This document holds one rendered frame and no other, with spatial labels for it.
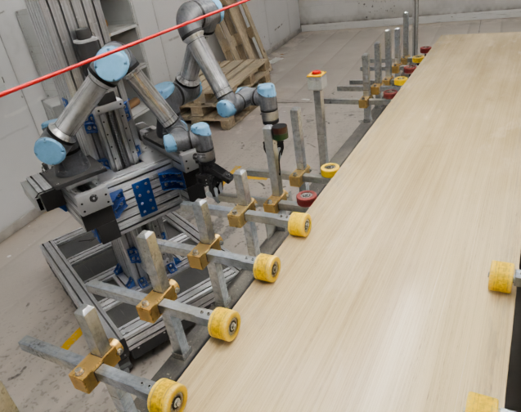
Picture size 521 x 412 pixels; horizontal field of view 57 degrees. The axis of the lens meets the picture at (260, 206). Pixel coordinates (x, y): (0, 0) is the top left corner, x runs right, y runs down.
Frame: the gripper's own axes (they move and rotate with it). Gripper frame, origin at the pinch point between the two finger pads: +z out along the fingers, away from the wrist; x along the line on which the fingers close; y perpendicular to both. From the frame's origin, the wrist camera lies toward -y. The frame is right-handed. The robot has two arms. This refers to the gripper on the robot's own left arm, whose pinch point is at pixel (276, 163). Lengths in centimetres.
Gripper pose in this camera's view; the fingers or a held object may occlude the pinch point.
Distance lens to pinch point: 218.6
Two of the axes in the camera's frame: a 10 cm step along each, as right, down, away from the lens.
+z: 1.4, 8.6, 4.9
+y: 1.3, -5.1, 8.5
